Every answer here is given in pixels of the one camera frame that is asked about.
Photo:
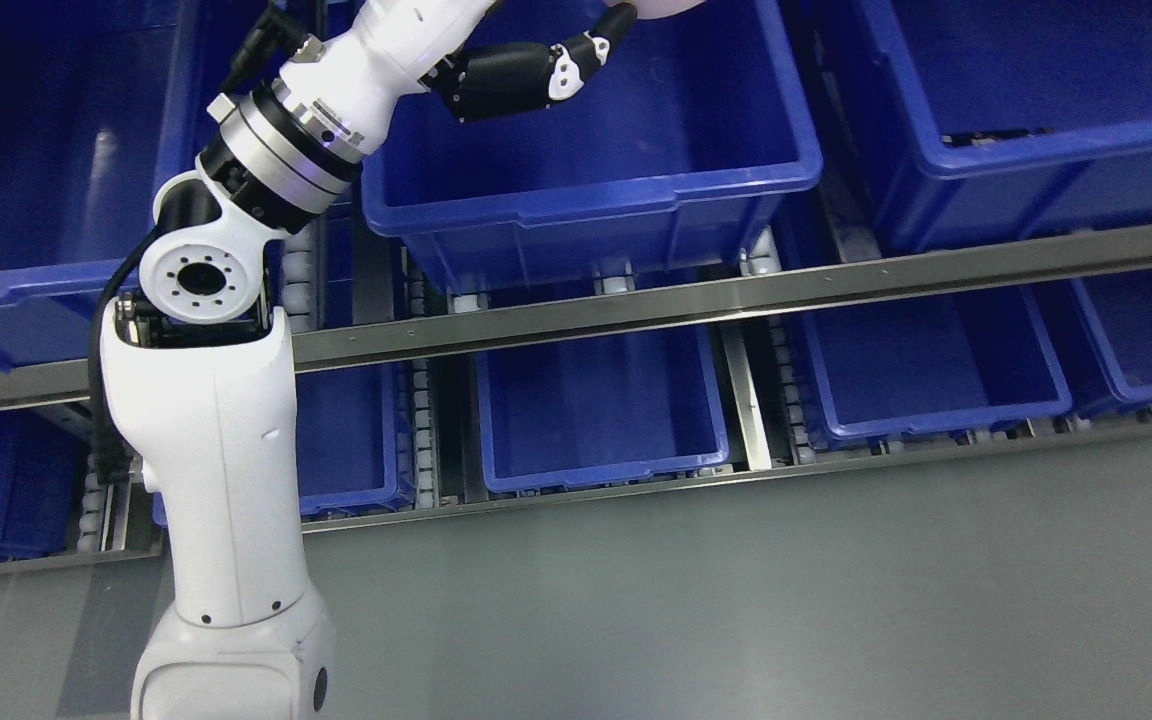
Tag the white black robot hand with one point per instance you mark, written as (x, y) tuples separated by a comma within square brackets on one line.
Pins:
[(395, 49)]

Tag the pink bowl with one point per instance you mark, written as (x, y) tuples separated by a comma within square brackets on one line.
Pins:
[(663, 9)]

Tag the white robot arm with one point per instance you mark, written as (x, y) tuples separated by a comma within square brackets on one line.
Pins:
[(191, 366)]

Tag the blue bin upper middle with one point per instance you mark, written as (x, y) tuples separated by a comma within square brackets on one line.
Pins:
[(676, 155)]

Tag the blue bin lower middle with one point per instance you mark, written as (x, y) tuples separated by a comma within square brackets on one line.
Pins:
[(610, 409)]

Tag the blue bin upper left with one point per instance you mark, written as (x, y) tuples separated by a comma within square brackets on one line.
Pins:
[(101, 102)]

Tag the blue bin far left lower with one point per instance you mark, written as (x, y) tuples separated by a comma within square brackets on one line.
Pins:
[(40, 466)]

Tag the blue bin upper right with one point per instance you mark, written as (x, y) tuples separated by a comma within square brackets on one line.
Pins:
[(994, 121)]

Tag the steel shelf rail upper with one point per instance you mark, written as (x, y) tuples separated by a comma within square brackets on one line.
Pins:
[(964, 270)]

